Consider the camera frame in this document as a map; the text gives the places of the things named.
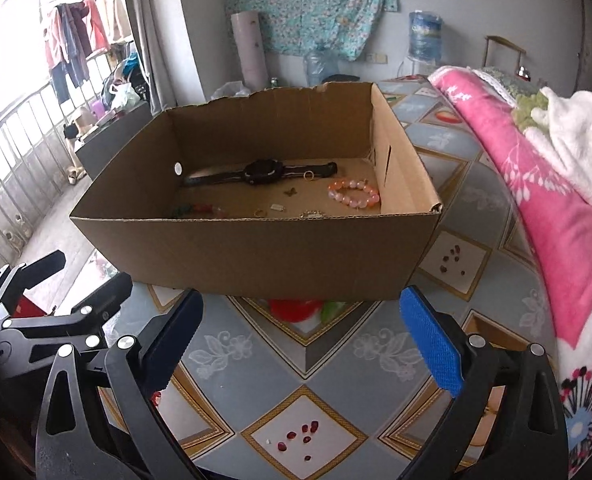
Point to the white fluffy blanket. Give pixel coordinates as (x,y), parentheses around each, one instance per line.
(562,136)

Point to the grey cabinet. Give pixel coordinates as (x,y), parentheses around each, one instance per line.
(104,143)

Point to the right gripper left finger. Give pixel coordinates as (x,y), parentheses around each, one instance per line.
(98,419)

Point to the grey curtain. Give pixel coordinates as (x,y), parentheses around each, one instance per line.
(152,61)

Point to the wooden chair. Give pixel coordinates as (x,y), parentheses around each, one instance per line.
(504,54)

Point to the fruit pattern bed sheet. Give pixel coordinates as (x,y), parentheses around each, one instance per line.
(327,391)

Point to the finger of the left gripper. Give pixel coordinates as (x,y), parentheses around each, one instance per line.
(16,280)
(86,319)

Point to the empty clear water jug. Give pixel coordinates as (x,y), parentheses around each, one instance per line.
(320,64)

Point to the black wrist watch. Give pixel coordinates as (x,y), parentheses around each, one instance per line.
(264,172)

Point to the pink rolled mat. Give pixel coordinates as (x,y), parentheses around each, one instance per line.
(248,40)

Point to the blue water jug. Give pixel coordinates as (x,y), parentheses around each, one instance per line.
(425,41)

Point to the brown cardboard box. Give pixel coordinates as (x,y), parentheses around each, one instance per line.
(356,236)

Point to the hanging clothes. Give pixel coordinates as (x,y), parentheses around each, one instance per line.
(71,33)

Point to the pink floral blanket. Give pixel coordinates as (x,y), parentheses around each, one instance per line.
(559,226)

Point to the white plastic bag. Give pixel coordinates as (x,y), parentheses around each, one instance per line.
(231,89)

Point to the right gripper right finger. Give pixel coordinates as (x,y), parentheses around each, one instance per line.
(528,439)

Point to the floral cloth on wall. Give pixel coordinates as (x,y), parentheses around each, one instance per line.
(296,27)

